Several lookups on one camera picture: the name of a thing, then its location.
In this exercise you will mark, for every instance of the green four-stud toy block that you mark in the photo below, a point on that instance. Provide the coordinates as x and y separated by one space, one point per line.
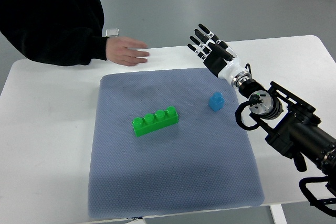
155 121

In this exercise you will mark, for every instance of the blue toy block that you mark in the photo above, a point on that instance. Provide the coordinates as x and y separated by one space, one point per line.
216 101

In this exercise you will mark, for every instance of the black sleeved forearm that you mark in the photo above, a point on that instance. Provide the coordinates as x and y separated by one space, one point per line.
56 32

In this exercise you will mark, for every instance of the person's bare hand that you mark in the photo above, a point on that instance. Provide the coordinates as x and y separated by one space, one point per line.
125 51

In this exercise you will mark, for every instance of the upper metal floor plate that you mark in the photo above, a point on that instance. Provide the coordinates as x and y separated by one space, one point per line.
112 32

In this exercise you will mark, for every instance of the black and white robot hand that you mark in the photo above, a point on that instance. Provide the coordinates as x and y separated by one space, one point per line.
218 57

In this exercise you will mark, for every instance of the white table leg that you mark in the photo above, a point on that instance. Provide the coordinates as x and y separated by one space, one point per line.
277 213

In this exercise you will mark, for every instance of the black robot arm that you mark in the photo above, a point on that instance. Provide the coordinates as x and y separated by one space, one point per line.
292 130

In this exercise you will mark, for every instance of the blue-grey textured mat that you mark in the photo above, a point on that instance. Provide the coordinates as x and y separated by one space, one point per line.
203 162

